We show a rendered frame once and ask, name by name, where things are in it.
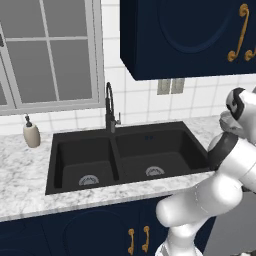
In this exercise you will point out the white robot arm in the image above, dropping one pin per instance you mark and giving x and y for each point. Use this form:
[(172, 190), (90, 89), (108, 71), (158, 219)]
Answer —
[(206, 196)]

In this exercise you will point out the black sink faucet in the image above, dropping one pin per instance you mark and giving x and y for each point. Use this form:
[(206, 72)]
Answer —
[(109, 110)]

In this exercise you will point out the black double sink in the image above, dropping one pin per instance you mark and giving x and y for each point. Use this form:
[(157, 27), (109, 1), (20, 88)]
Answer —
[(83, 150)]

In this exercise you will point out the pale grey colander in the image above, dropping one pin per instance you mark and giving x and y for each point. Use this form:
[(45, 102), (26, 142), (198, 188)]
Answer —
[(228, 121)]

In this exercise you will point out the dark blue base cupboard door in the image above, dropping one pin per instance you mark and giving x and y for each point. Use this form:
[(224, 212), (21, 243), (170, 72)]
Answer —
[(86, 230), (20, 238), (151, 206)]

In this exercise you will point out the grey framed window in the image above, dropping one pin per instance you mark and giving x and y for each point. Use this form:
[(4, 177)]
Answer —
[(66, 66)]

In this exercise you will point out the beige soap dispenser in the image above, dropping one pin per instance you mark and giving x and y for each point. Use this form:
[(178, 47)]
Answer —
[(31, 136)]

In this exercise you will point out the grey dishwasher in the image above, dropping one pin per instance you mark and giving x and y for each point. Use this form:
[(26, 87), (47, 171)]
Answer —
[(233, 230)]

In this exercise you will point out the grey wall socket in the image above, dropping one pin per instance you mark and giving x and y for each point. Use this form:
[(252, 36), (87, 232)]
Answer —
[(177, 85), (163, 86)]

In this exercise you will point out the dark blue wall cupboard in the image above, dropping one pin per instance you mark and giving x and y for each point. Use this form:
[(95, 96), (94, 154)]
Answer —
[(128, 40)]

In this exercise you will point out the dark blue wall cupboard door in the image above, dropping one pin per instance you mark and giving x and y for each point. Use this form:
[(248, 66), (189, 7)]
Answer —
[(186, 33)]

